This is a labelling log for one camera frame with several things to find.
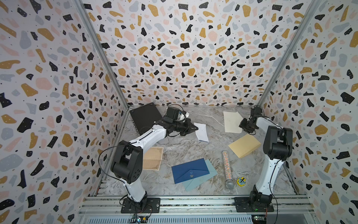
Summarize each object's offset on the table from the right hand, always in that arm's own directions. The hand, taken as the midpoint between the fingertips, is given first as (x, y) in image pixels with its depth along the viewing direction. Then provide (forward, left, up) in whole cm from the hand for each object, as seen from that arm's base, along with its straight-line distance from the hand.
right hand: (242, 125), depth 106 cm
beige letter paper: (-27, +64, -2) cm, 69 cm away
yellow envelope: (-14, 0, -6) cm, 15 cm away
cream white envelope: (+7, +6, -4) cm, 10 cm away
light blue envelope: (-42, +39, -3) cm, 57 cm away
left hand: (-17, +34, +19) cm, 42 cm away
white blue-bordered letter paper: (-17, +32, +14) cm, 39 cm away
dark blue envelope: (-35, +39, +1) cm, 53 cm away
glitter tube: (-42, +16, 0) cm, 45 cm away
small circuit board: (-59, +66, -3) cm, 89 cm away
